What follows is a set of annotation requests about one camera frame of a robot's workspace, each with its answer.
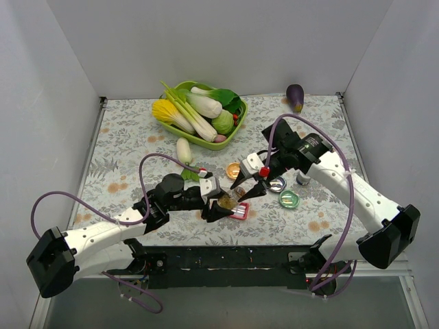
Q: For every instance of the red rectangular pill box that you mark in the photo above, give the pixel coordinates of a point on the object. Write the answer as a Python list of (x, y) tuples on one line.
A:
[(240, 212)]

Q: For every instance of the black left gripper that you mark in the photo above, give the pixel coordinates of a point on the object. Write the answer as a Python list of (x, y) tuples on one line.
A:
[(206, 204)]

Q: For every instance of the white toy celery stalk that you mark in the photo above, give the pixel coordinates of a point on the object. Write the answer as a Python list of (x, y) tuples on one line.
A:
[(200, 125)]

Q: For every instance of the green round pill case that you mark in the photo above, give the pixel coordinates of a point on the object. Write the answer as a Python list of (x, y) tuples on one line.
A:
[(288, 199)]

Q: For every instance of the yellow toy napa cabbage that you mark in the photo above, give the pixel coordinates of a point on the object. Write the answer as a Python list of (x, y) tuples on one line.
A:
[(165, 111)]

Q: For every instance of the floral patterned table mat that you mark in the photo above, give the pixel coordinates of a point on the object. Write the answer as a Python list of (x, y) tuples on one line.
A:
[(133, 153)]

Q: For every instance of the aluminium frame rail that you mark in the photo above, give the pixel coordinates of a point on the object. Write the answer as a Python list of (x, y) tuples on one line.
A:
[(413, 302)]

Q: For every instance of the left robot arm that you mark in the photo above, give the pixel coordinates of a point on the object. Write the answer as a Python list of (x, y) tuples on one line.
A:
[(59, 258)]

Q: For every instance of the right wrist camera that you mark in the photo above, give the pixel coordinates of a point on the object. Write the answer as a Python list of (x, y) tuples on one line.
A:
[(251, 166)]

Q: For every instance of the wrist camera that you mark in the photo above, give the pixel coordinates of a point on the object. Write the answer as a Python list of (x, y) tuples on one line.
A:
[(209, 185), (251, 166)]

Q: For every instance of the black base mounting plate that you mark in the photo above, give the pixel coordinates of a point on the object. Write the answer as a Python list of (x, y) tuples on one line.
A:
[(207, 266)]

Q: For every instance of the purple toy eggplant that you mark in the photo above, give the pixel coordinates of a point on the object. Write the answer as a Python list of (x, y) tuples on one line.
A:
[(296, 97)]

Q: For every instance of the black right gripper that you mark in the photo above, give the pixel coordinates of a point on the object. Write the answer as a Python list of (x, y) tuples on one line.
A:
[(260, 178)]

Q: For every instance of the green toy bok choy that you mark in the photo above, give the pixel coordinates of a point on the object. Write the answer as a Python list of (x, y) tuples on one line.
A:
[(229, 100)]

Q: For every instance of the green plastic vegetable basket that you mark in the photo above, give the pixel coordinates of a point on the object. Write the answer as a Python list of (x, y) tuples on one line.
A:
[(196, 139)]

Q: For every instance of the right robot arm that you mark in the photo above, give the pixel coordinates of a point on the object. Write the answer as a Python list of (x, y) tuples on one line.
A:
[(390, 228)]

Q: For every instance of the green toy cabbage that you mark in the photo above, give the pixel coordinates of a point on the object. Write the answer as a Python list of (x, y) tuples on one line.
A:
[(224, 123)]

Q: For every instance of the white toy radish with leaves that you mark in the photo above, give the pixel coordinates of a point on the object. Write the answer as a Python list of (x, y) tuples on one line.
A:
[(184, 155)]

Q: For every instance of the amber pill bottle gold cap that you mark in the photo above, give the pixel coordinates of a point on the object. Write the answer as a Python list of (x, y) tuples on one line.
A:
[(228, 201)]

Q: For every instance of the orange round pill case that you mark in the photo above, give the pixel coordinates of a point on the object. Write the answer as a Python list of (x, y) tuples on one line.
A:
[(232, 170)]

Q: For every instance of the pink toy onion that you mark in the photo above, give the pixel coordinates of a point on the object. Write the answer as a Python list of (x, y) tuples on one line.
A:
[(220, 139)]

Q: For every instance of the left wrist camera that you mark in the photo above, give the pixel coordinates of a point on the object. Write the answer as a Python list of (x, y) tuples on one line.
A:
[(209, 185)]

